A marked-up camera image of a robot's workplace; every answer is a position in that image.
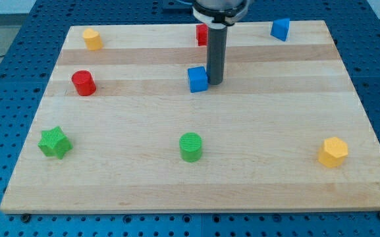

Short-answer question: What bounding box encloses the green cylinder block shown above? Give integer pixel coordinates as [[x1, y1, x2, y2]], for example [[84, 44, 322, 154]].
[[179, 132, 202, 163]]

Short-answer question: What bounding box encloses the blue cube block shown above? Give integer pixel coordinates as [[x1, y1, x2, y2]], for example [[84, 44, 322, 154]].
[[187, 66, 208, 93]]

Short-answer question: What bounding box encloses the wooden board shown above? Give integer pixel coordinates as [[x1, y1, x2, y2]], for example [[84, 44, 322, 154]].
[[0, 20, 380, 214]]

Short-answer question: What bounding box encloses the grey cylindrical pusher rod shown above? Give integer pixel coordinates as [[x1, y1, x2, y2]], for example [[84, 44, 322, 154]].
[[206, 26, 227, 86]]

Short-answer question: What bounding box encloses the red block behind rod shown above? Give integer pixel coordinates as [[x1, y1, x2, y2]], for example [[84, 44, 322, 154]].
[[196, 24, 208, 46]]

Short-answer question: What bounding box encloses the red cylinder block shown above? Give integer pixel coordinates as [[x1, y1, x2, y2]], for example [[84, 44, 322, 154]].
[[71, 70, 96, 96]]

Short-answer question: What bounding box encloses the yellow heart block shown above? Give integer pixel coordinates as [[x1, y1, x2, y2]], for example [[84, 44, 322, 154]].
[[82, 28, 103, 51]]

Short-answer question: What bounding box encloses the blue triangular block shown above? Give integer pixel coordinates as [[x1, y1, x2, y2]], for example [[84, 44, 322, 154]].
[[270, 18, 290, 41]]

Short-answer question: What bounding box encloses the green star block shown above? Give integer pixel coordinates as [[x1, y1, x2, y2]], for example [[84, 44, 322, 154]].
[[38, 126, 73, 159]]

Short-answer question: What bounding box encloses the yellow hexagon block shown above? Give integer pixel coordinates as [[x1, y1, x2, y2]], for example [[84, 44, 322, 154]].
[[317, 137, 348, 168]]

